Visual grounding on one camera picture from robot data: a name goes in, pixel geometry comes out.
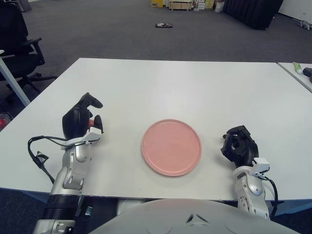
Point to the grey robot torso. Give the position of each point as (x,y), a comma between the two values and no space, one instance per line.
(170,217)

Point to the flat black floor item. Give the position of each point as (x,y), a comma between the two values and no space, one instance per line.
(164,25)

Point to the green white tube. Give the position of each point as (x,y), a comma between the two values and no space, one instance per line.
(297,67)

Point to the stacked white boxes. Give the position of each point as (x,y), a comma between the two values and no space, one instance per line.
(201,4)

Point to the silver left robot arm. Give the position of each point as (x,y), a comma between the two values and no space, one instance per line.
(73,168)

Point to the black handheld controller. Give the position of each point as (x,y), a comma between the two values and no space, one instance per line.
(307,71)

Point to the white desk leg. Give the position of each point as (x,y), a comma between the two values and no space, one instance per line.
(14,81)

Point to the grey robot dog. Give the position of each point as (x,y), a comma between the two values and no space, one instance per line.
(306,24)

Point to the yellow cardboard box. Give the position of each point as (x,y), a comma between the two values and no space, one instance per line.
(156,3)

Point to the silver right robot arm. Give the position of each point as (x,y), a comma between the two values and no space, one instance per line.
(251,190)

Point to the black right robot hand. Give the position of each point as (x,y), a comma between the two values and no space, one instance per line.
(247,150)

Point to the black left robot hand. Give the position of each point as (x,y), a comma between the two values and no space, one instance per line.
(72,122)

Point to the pink round plate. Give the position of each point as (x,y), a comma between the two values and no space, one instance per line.
(171,147)

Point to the white plastic bag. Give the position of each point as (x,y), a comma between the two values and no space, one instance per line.
(219,7)

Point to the red black object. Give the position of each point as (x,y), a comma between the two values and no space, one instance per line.
(2,123)

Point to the red yellow apple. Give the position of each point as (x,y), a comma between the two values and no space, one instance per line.
(91,122)

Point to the black office chair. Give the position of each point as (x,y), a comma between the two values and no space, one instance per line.
(14,34)

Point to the pale yellow box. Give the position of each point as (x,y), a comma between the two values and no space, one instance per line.
(210,3)

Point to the black partition screen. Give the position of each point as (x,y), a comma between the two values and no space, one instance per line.
(253,12)

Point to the wooden crate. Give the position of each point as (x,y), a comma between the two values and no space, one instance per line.
(180,5)

